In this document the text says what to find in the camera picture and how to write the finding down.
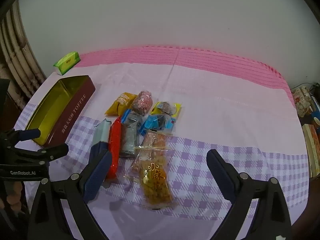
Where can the pink round snack packet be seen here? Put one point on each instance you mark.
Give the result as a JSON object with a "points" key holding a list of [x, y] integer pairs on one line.
{"points": [[142, 102]]}

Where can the yellow-edged clear snack packet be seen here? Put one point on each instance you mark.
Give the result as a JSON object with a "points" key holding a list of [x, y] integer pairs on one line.
{"points": [[165, 108]]}

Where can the orange clear snack packet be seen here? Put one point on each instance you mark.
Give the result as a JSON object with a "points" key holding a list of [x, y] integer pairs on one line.
{"points": [[156, 140]]}

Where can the blue box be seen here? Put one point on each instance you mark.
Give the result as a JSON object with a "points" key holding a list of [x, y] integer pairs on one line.
{"points": [[315, 112]]}

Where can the red snack packet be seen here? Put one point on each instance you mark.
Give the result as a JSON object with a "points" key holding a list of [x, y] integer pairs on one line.
{"points": [[114, 150]]}

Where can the beige patterned curtain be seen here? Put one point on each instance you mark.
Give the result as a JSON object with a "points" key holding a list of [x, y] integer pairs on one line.
{"points": [[15, 50]]}

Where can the person's left hand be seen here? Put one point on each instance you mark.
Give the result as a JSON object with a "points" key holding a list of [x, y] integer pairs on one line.
{"points": [[13, 191]]}

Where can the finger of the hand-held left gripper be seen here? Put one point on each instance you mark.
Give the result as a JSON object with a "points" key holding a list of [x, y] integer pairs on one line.
{"points": [[28, 134], [53, 151]]}

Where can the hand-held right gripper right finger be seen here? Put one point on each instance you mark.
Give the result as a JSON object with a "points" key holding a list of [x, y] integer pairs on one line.
{"points": [[220, 171]]}

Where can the blue-edged dark snack packet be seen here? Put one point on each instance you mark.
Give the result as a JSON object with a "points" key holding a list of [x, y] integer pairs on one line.
{"points": [[132, 118]]}

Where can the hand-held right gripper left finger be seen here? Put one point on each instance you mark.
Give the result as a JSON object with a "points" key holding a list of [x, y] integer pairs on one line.
{"points": [[96, 173]]}

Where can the yellow snack packet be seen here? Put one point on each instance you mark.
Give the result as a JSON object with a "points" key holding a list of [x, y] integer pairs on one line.
{"points": [[120, 102]]}

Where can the pale blue snack packet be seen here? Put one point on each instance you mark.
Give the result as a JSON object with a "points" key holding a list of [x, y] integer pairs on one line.
{"points": [[101, 132]]}

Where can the pink and purple checked tablecloth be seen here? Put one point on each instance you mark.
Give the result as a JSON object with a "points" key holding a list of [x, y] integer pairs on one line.
{"points": [[212, 100]]}

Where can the clear fried twists packet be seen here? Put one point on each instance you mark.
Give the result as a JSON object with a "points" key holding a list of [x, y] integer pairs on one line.
{"points": [[153, 177]]}

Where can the green tissue pack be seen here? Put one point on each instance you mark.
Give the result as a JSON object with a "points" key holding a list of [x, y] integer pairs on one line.
{"points": [[66, 62]]}

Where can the floral box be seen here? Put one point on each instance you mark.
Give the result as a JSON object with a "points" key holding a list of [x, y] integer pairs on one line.
{"points": [[301, 100]]}

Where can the grey snack packet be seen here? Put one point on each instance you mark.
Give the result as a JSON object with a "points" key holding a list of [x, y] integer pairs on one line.
{"points": [[128, 141]]}

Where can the maroon tin box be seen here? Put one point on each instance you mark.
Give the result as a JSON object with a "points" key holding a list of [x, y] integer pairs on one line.
{"points": [[75, 110]]}

